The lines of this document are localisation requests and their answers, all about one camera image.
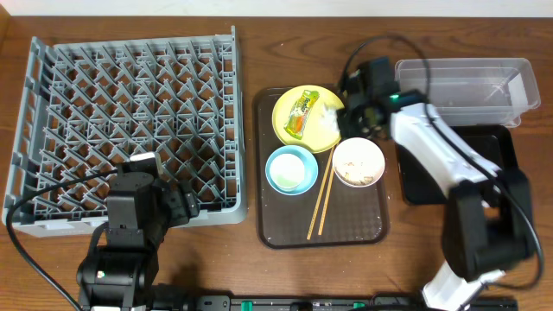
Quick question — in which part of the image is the black rectangular tray bin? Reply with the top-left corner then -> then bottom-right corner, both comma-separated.
397,125 -> 518,206

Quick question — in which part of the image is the light blue bowl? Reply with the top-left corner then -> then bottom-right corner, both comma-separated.
265,145 -> 319,195

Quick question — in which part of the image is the small white cup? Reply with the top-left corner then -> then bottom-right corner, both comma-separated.
270,154 -> 305,191

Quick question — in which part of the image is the green snack wrapper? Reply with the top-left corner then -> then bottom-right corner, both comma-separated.
284,90 -> 320,140

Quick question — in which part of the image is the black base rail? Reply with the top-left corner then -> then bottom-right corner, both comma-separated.
146,293 -> 519,311

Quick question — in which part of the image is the dark brown serving tray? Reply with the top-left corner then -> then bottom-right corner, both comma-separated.
252,87 -> 390,250

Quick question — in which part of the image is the grey plastic dishwasher rack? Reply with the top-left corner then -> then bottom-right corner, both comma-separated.
3,32 -> 248,237

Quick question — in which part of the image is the white tissue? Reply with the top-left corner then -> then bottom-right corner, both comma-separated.
320,104 -> 340,135

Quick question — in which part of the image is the pink white bowl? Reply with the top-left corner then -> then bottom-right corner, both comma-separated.
332,137 -> 385,187

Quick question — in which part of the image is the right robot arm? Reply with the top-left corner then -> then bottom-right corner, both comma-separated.
338,90 -> 544,310

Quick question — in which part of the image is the clear plastic bin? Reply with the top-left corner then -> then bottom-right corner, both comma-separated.
393,57 -> 542,129

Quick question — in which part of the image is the yellow round plate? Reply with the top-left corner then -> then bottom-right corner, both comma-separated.
271,85 -> 344,154

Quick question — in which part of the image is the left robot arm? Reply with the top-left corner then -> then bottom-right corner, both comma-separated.
77,172 -> 200,310

